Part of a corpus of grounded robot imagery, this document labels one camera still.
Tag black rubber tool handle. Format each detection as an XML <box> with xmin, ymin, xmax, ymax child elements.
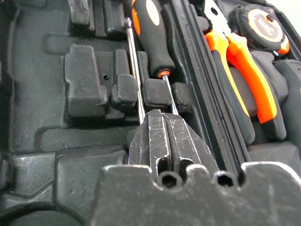
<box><xmin>272</xmin><ymin>58</ymin><xmax>301</xmax><ymax>144</ymax></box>

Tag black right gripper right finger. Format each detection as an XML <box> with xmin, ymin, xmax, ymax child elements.
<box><xmin>164</xmin><ymin>114</ymin><xmax>220</xmax><ymax>174</ymax></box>

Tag black orange tape measure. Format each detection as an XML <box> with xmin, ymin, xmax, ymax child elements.
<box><xmin>231</xmin><ymin>4</ymin><xmax>291</xmax><ymax>56</ymax></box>

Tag silver screwdriver shaft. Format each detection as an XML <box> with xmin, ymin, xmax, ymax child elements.
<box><xmin>124</xmin><ymin>17</ymin><xmax>146</xmax><ymax>125</ymax></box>

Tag orange handled pliers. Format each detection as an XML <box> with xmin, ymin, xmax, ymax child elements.
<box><xmin>203</xmin><ymin>0</ymin><xmax>287</xmax><ymax>142</ymax></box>

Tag black fabric pouch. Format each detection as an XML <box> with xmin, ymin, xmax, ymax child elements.
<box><xmin>0</xmin><ymin>0</ymin><xmax>301</xmax><ymax>226</ymax></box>

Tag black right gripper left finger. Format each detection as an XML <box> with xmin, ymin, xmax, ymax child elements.
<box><xmin>127</xmin><ymin>109</ymin><xmax>171</xmax><ymax>180</ymax></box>

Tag black orange handled screwdriver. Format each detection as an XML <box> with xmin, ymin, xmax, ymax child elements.
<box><xmin>130</xmin><ymin>0</ymin><xmax>180</xmax><ymax>116</ymax></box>

